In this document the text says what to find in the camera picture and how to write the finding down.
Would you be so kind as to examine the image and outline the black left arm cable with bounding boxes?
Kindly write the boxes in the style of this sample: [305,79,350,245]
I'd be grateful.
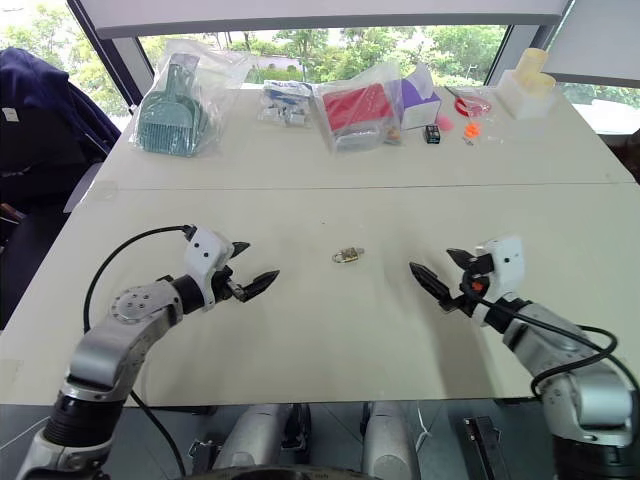
[82,225,197,479]

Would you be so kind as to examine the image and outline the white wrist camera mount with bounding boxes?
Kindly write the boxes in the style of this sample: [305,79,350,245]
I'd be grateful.
[471,235,527,327]
[183,226,235,313]

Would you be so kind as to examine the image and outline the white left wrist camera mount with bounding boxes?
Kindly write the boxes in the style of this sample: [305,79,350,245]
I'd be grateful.
[183,226,235,313]

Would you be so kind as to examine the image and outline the dark window frame post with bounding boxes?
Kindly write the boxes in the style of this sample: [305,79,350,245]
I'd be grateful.
[66,0,156,119]
[481,0,576,87]

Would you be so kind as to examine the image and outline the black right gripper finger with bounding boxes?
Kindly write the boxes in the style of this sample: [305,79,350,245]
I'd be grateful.
[408,261,455,312]
[445,247,477,272]

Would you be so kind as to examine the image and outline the red item in plastic bag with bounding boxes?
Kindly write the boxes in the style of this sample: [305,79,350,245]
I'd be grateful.
[312,62,404,157]

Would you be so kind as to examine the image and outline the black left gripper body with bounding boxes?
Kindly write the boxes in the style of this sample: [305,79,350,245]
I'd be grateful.
[212,266,250,304]

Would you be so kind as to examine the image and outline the dark blue jacket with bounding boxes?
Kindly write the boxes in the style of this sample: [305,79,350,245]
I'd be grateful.
[0,46,123,201]

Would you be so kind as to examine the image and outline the red ring in clear bag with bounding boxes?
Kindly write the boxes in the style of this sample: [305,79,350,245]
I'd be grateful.
[443,84,497,120]

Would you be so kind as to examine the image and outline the silver robot leg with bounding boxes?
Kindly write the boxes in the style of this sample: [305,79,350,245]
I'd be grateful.
[360,400,420,480]
[188,402,312,474]

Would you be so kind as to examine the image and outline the white holder with yellowish cups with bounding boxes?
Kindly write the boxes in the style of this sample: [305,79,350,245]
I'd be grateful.
[495,47,558,121]

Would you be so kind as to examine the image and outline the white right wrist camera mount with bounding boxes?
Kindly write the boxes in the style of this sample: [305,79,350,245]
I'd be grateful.
[471,235,527,327]

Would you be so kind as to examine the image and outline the bag of small blue-white parts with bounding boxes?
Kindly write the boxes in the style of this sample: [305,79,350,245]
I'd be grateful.
[257,78,315,130]

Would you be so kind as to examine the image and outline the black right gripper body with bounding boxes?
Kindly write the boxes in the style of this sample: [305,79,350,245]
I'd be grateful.
[448,253,496,317]

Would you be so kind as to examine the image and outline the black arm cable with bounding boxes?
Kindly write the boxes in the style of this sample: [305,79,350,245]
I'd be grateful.
[474,293,620,399]
[82,225,197,479]

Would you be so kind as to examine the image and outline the teal scoop in plastic bag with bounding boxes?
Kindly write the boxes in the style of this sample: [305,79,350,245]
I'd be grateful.
[128,39,251,160]

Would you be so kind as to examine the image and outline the black metal bracket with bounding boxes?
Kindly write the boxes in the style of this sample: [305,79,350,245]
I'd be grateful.
[462,415,504,480]

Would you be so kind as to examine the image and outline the dark office chair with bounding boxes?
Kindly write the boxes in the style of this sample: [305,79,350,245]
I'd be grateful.
[0,79,109,332]

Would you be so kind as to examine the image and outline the grey window roller blind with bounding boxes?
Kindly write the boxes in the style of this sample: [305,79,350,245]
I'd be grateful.
[78,0,575,40]
[542,0,640,85]

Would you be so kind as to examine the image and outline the purple white tissue box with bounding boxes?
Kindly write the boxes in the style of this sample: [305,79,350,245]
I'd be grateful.
[397,63,444,133]

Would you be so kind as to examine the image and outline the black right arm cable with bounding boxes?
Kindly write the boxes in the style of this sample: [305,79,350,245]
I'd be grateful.
[474,293,620,399]

